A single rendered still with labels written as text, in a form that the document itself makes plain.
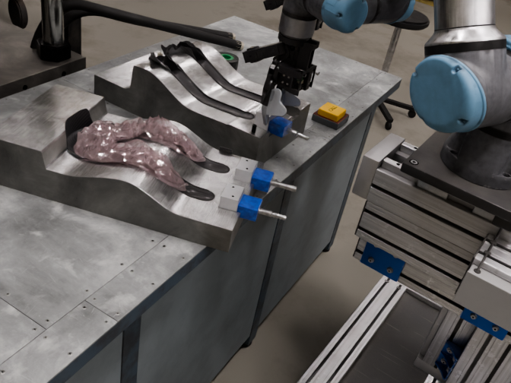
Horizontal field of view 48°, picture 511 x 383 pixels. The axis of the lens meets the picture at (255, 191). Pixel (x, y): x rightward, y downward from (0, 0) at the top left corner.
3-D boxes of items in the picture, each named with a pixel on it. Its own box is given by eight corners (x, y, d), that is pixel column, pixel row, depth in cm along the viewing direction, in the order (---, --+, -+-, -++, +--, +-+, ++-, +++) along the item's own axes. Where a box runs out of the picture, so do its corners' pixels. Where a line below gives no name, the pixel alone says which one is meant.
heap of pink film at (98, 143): (209, 154, 125) (214, 123, 121) (182, 197, 111) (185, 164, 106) (99, 124, 128) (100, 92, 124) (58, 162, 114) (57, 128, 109)
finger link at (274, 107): (277, 134, 127) (290, 94, 124) (255, 124, 129) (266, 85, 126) (283, 132, 130) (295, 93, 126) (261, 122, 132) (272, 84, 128)
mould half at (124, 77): (303, 133, 153) (315, 87, 146) (253, 171, 134) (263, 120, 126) (157, 69, 170) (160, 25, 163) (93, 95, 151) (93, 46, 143)
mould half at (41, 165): (259, 182, 130) (268, 141, 124) (227, 252, 109) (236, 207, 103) (58, 125, 136) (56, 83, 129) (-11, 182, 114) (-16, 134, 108)
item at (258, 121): (310, 145, 134) (315, 125, 131) (301, 153, 130) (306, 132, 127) (263, 124, 138) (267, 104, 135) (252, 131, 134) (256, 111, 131)
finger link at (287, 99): (294, 124, 134) (298, 91, 127) (273, 114, 136) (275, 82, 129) (301, 116, 136) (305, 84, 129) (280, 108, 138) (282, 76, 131)
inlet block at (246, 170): (296, 193, 124) (300, 172, 121) (291, 206, 120) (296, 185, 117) (238, 177, 126) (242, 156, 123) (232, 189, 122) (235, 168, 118)
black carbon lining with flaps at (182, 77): (277, 109, 147) (285, 74, 142) (245, 130, 135) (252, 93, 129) (170, 63, 159) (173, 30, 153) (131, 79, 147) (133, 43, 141)
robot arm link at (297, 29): (274, 12, 117) (293, 4, 123) (271, 33, 120) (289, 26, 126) (307, 23, 114) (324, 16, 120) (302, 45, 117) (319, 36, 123)
